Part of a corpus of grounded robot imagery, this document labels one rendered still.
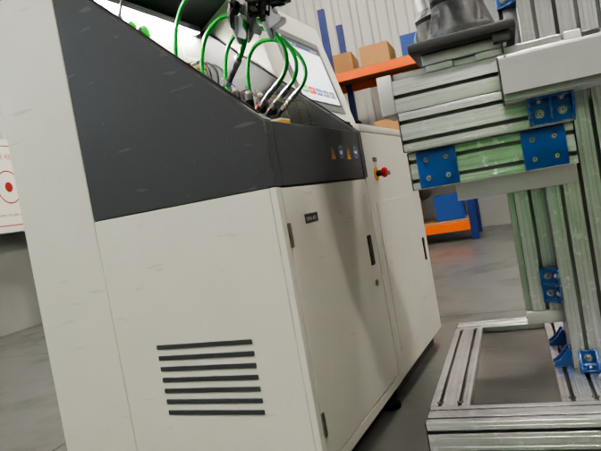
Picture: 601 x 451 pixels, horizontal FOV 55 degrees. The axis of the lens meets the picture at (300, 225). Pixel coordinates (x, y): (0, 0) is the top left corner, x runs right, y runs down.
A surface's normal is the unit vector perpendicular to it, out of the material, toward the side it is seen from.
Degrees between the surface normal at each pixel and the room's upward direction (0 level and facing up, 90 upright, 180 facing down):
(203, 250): 90
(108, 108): 90
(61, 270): 90
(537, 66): 90
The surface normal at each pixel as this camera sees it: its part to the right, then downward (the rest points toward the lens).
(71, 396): -0.42, 0.11
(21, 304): 0.92, -0.15
